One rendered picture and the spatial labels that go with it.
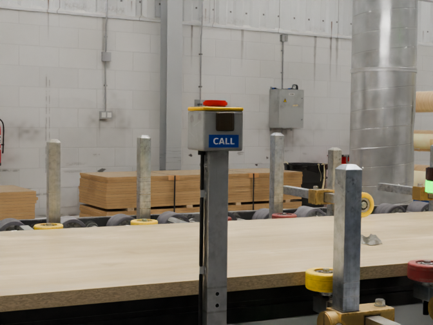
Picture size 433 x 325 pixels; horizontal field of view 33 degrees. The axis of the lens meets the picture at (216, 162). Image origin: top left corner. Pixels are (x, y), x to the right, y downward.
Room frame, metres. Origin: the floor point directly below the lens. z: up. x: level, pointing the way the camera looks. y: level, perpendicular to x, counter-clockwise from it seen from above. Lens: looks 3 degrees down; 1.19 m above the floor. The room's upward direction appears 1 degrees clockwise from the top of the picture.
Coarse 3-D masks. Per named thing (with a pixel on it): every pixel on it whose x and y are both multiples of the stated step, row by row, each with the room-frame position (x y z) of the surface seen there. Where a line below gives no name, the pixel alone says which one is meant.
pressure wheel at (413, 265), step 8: (408, 264) 1.55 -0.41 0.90; (416, 264) 1.52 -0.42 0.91; (424, 264) 1.52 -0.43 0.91; (432, 264) 1.54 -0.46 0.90; (408, 272) 1.54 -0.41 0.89; (416, 272) 1.52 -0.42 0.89; (424, 272) 1.51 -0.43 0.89; (432, 272) 1.51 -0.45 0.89; (416, 280) 1.52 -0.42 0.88; (424, 280) 1.51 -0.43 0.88; (432, 280) 1.51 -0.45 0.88; (424, 304) 1.54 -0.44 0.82; (424, 312) 1.54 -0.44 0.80
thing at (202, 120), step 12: (192, 108) 1.20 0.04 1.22; (204, 108) 1.16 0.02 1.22; (216, 108) 1.17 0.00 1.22; (228, 108) 1.17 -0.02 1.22; (240, 108) 1.18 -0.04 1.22; (192, 120) 1.20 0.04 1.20; (204, 120) 1.16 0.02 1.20; (240, 120) 1.18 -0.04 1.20; (192, 132) 1.20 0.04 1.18; (204, 132) 1.16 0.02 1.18; (216, 132) 1.17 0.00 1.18; (228, 132) 1.17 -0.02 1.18; (240, 132) 1.18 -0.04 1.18; (192, 144) 1.20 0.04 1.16; (204, 144) 1.16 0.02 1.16; (240, 144) 1.18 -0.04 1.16
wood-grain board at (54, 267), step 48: (0, 240) 1.81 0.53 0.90; (48, 240) 1.82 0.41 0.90; (96, 240) 1.83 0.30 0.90; (144, 240) 1.84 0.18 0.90; (192, 240) 1.85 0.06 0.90; (240, 240) 1.86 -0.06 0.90; (288, 240) 1.87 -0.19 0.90; (384, 240) 1.89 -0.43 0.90; (432, 240) 1.90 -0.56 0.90; (0, 288) 1.28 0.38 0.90; (48, 288) 1.29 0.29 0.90; (96, 288) 1.30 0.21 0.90; (144, 288) 1.33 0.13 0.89; (192, 288) 1.37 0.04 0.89; (240, 288) 1.41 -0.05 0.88
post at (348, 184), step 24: (336, 168) 1.31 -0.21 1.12; (360, 168) 1.30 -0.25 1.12; (336, 192) 1.31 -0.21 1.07; (360, 192) 1.30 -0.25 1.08; (336, 216) 1.31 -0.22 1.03; (360, 216) 1.30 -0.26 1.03; (336, 240) 1.31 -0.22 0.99; (360, 240) 1.30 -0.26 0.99; (336, 264) 1.31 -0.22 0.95; (336, 288) 1.31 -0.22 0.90
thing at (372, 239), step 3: (375, 234) 1.85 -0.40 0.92; (363, 237) 1.83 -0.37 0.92; (366, 237) 1.83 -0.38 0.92; (369, 237) 1.84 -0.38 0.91; (372, 237) 1.84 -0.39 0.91; (375, 237) 1.84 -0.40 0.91; (363, 240) 1.82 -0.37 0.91; (366, 240) 1.83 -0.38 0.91; (369, 240) 1.83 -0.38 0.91; (372, 240) 1.80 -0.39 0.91; (375, 240) 1.81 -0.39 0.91; (378, 240) 1.84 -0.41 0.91; (363, 243) 1.81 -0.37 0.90; (366, 243) 1.81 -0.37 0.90; (369, 243) 1.80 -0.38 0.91; (372, 243) 1.80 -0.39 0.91; (375, 243) 1.80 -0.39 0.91; (378, 243) 1.80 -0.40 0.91; (381, 243) 1.82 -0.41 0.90
